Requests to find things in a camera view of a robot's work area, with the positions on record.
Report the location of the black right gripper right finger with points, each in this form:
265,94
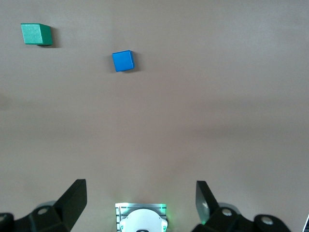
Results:
217,220

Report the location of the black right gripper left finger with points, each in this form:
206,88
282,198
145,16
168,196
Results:
60,212

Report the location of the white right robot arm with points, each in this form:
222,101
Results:
142,220

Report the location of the blue wooden block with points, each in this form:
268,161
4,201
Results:
123,61

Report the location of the green wooden block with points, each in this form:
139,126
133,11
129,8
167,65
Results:
32,33

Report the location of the brown paper table cover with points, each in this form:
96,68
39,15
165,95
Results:
169,120

